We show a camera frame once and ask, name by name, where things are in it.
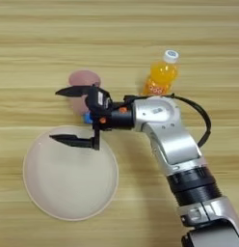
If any beige round plate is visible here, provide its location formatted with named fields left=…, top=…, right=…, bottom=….
left=22, top=124, right=120, bottom=222

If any orange juice bottle white cap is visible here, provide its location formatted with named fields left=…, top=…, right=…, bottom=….
left=141, top=49, right=180, bottom=97

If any blue tube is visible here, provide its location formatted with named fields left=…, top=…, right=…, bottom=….
left=82, top=111, right=94, bottom=125

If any pink plastic cup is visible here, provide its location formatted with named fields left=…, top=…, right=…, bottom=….
left=67, top=69, right=102, bottom=116

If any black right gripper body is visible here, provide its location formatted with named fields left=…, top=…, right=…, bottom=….
left=92, top=95, right=137, bottom=131

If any small black box white label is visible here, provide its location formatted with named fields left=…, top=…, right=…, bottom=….
left=85, top=86, right=113, bottom=119

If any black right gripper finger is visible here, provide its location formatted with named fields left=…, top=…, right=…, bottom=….
left=48, top=126, right=101, bottom=151
left=55, top=85, right=93, bottom=99

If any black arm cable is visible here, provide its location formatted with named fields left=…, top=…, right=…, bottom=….
left=124, top=93, right=212, bottom=149

